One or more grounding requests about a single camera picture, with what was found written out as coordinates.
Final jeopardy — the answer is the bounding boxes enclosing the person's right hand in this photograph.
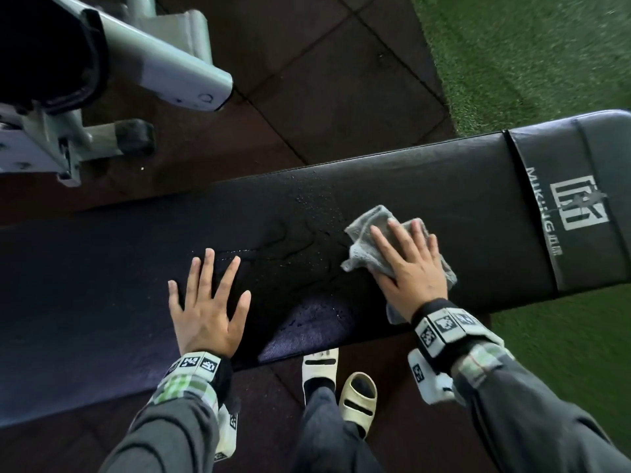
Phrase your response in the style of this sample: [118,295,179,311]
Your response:
[369,219,448,323]

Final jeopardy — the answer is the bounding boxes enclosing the person's left hand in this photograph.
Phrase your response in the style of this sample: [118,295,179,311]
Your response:
[167,248,252,360]

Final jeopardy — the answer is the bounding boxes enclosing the grey cleaning cloth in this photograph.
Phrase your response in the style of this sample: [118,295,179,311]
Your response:
[340,205,458,325]

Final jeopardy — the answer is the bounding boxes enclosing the black padded bench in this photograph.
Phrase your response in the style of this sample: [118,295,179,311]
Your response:
[0,108,631,429]

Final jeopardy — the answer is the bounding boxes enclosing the grey gym machine frame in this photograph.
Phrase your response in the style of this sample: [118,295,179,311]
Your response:
[0,0,234,188]

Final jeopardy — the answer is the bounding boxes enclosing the person's right forearm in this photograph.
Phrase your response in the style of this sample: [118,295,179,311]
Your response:
[451,344,631,473]

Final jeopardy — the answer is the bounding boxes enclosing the person's left forearm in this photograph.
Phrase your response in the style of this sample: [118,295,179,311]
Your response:
[98,384,220,473]

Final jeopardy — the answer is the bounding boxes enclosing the person's dark trousers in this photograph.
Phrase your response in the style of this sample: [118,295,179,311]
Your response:
[291,386,385,473]

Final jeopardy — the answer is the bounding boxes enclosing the left marker wristband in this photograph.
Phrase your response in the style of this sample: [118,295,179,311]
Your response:
[162,351,243,415]

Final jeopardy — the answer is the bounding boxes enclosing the marker wristband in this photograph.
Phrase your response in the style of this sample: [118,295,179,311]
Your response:
[411,298,506,375]
[162,351,243,415]

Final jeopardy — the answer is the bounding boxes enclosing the right marker wristband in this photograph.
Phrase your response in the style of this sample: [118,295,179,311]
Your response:
[411,298,506,375]

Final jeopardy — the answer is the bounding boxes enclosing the cream foam slipper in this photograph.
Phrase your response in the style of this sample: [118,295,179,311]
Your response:
[301,347,340,405]
[337,371,378,439]

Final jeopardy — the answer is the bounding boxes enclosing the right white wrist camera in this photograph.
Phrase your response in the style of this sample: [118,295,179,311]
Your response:
[407,348,457,405]

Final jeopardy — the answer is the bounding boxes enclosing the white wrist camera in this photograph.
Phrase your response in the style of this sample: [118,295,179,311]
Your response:
[214,403,239,462]
[407,348,457,405]

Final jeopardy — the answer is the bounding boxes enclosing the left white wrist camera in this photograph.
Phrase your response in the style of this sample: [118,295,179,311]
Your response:
[214,403,239,462]

